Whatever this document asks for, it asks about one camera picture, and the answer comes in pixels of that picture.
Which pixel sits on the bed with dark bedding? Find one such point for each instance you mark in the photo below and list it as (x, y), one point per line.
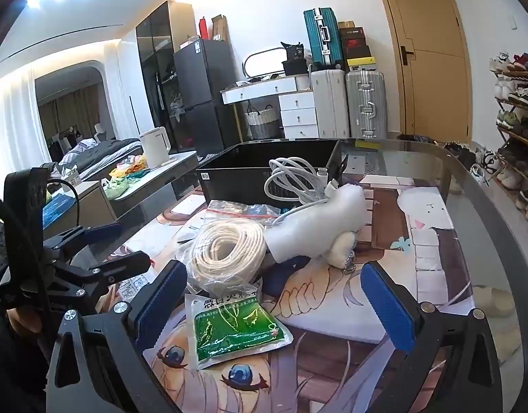
(100, 152)

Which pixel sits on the green gel pack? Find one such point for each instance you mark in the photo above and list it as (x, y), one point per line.
(234, 331)

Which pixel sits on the brown cardboard box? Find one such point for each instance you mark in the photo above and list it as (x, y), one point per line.
(219, 28)

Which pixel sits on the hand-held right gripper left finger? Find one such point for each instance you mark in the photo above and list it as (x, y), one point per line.
(160, 301)

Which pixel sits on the tan wooden door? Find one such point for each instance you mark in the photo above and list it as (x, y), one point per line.
(432, 51)

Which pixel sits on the white electric kettle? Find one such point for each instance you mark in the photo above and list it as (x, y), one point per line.
(154, 148)

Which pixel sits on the white side table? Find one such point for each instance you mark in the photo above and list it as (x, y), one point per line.
(173, 165)

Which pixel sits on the shoes on floor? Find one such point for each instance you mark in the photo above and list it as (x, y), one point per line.
(470, 159)

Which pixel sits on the black glass cabinet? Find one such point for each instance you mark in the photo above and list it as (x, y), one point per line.
(156, 73)

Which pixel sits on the black cardboard box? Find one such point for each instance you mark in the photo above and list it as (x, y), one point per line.
(246, 172)

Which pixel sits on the black refrigerator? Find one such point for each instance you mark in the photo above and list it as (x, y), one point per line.
(203, 94)

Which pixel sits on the shoe rack with shoes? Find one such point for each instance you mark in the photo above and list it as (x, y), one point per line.
(520, 137)

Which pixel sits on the person's left hand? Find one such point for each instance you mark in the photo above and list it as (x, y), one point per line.
(18, 325)

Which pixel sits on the printed cartoon desk mat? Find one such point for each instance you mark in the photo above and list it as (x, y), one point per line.
(333, 352)

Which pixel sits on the green plastic bag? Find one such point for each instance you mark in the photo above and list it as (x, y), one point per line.
(115, 189)

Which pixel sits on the woven basket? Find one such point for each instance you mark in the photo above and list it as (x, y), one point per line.
(264, 124)

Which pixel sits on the white curtain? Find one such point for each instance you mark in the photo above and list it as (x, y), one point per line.
(14, 116)

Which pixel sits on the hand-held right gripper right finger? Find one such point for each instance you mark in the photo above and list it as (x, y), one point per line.
(388, 309)

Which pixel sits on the stack of shoe boxes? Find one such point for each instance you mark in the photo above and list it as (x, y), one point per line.
(356, 45)

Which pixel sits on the white dressing table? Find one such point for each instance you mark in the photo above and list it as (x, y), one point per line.
(298, 103)

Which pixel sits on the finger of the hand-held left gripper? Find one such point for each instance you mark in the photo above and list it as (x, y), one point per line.
(102, 231)
(130, 262)

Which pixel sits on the white suitcase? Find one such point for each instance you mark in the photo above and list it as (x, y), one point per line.
(330, 103)

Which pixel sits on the black bag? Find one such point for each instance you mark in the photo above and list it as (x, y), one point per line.
(295, 62)

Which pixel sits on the colourful snack packets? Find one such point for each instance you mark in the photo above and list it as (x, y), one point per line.
(128, 168)

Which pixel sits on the silver suitcase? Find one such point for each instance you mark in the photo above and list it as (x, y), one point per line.
(365, 103)

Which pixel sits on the oval mirror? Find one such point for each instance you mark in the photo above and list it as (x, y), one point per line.
(264, 62)

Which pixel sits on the teal suitcase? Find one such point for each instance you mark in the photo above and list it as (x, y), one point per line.
(324, 38)

